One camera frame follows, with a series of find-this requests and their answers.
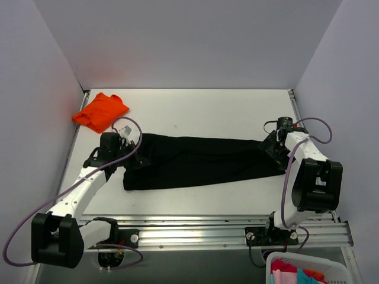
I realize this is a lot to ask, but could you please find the black t shirt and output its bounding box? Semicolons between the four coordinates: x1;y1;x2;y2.
123;133;285;191

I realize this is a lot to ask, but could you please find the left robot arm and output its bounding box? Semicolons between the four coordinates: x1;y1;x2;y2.
31;133;145;269

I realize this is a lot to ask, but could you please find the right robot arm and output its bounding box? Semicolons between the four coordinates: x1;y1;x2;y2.
258;117;343;244

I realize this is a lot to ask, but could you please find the orange folded t shirt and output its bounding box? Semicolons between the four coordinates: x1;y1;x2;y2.
72;92;130;134

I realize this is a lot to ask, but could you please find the pink garment in basket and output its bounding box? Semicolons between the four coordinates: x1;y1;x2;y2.
270;259;297;284

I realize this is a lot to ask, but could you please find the teal garment in basket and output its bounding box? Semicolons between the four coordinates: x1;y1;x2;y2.
297;269;319;284

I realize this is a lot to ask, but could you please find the orange garment in basket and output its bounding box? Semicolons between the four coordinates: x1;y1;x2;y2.
303;269;325;282

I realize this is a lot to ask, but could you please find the white laundry basket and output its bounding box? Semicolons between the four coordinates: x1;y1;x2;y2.
265;252;354;283

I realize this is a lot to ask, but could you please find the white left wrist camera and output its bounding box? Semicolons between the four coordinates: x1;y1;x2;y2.
118;125;132;144

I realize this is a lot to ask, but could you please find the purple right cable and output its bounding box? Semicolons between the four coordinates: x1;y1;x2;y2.
280;117;333;255

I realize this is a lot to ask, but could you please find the purple cable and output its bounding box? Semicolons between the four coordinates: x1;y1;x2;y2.
2;116;144;270
280;117;333;255

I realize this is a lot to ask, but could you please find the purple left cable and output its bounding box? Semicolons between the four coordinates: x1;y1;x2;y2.
2;116;144;270

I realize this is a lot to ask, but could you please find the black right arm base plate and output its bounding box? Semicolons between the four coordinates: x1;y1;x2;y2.
244;227;299;247

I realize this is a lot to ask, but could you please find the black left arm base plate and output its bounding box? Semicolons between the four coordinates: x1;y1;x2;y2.
114;228;140;249

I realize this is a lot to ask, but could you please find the aluminium frame rail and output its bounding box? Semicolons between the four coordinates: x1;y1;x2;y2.
32;214;355;254

